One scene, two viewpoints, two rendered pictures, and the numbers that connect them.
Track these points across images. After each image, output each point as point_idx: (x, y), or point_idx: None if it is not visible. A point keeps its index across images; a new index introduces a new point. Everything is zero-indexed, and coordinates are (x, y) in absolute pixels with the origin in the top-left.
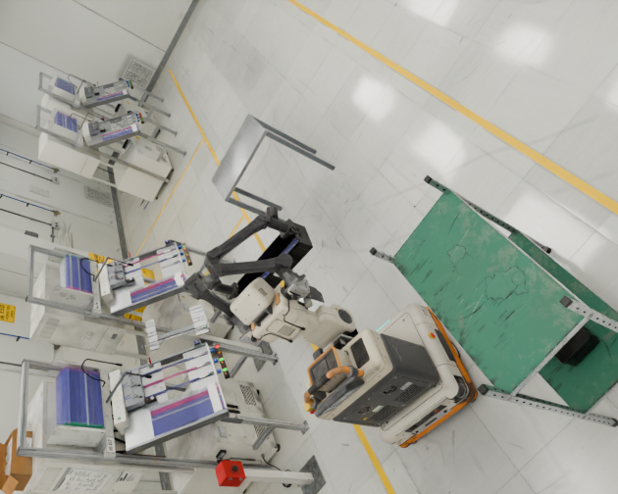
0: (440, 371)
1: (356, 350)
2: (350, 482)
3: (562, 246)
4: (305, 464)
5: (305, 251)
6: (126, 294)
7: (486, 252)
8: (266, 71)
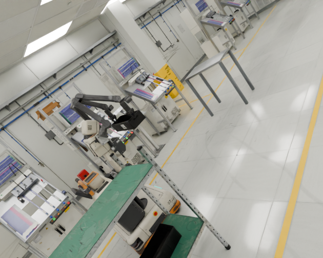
0: (136, 230)
1: (104, 185)
2: None
3: (233, 255)
4: None
5: (132, 127)
6: (136, 87)
7: (109, 212)
8: (291, 32)
